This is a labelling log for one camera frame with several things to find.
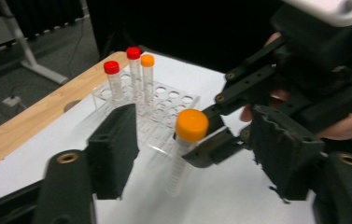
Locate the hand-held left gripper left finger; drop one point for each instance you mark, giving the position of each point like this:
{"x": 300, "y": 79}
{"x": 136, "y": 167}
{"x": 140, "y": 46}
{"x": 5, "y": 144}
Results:
{"x": 114, "y": 146}

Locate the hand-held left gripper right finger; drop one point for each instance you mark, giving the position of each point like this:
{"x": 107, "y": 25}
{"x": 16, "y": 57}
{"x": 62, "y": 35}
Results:
{"x": 285, "y": 149}

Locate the orange capped test tube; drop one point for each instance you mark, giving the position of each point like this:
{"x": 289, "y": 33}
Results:
{"x": 191, "y": 126}
{"x": 147, "y": 61}

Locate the clear acrylic test tube rack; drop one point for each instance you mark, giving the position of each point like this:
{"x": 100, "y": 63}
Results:
{"x": 170, "y": 96}

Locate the red capped test tube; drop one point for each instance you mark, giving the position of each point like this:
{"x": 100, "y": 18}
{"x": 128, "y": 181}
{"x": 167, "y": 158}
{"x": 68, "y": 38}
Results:
{"x": 133, "y": 53}
{"x": 112, "y": 67}

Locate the white table cover sheet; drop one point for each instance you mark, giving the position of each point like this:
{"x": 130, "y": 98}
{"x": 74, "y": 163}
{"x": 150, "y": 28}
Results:
{"x": 226, "y": 193}

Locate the white power adapter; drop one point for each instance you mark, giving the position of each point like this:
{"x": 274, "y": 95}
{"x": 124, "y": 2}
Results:
{"x": 11, "y": 101}

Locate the white metal stand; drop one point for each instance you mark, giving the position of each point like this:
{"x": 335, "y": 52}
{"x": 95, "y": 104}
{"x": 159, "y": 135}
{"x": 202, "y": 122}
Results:
{"x": 24, "y": 46}

